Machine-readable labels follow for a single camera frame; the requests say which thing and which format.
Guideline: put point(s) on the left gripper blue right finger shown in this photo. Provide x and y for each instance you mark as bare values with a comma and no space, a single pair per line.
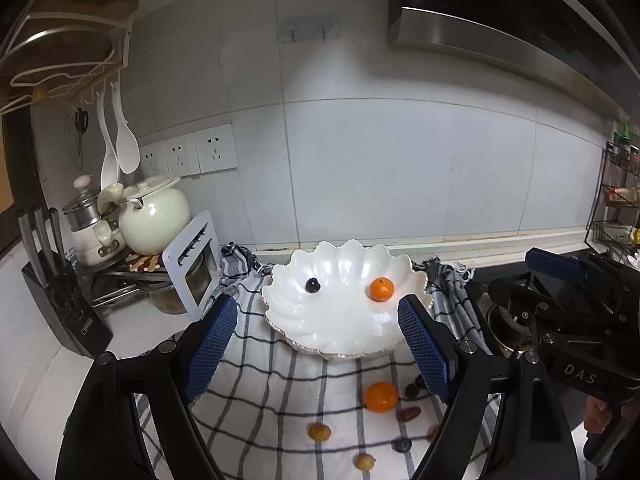
429,344

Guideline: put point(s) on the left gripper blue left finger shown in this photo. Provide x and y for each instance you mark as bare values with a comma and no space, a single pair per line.
216,327

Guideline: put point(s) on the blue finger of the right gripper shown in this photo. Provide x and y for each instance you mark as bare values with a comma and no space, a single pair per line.
561,268

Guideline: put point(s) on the dark plum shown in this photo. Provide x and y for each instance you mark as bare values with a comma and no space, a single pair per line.
420,383

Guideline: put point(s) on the small dark grape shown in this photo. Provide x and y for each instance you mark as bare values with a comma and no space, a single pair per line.
412,391

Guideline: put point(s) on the orange mandarin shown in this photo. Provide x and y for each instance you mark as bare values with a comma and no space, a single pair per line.
381,289
380,397

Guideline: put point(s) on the red jujube date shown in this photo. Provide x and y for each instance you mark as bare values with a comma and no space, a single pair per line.
432,432
409,414

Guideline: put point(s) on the small dark blueberry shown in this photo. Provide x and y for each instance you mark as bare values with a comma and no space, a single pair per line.
402,445

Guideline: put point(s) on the tan longan fruit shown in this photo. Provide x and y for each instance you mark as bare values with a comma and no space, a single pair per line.
319,432
364,462

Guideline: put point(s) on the person's right hand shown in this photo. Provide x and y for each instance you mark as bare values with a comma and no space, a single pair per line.
599,414

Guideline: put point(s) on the steel pot under rack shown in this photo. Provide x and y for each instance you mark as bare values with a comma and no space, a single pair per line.
166,299

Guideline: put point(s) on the gas stove burner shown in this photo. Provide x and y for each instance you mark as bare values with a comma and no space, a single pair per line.
509,323

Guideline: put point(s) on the orange mandarin in bowl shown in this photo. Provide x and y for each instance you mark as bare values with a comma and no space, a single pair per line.
381,289

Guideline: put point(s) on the checked grey white cloth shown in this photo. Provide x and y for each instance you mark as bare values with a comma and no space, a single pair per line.
255,412

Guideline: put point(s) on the white scalloped ceramic bowl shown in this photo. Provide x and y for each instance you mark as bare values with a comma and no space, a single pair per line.
340,321

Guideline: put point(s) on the wooden trivet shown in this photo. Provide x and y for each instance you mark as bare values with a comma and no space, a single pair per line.
143,264

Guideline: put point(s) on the dark grape in bowl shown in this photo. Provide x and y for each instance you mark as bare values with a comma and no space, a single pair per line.
312,286

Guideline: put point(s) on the cream ceramic pot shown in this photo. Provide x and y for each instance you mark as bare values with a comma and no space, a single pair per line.
152,213

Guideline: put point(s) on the black knife block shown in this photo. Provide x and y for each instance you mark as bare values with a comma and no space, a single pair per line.
54,286

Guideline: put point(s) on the small steel steamer pot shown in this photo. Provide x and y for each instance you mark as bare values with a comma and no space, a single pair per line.
82,211

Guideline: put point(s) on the white ladle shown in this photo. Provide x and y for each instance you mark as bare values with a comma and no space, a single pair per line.
110,167

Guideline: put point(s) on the white rice spoon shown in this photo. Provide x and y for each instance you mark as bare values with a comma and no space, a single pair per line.
127,148

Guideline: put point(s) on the steel range hood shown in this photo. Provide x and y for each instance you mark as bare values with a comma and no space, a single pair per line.
588,49

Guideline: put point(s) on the black wire spice rack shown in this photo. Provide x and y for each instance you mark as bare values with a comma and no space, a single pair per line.
613,226

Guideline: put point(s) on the white dish rack frame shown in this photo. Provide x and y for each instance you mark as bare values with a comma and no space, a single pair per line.
195,247

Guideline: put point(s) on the white wall socket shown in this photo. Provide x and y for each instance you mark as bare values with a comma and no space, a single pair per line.
153,160
181,156
216,149

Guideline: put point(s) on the white wall-mounted rack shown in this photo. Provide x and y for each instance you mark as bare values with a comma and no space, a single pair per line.
55,48

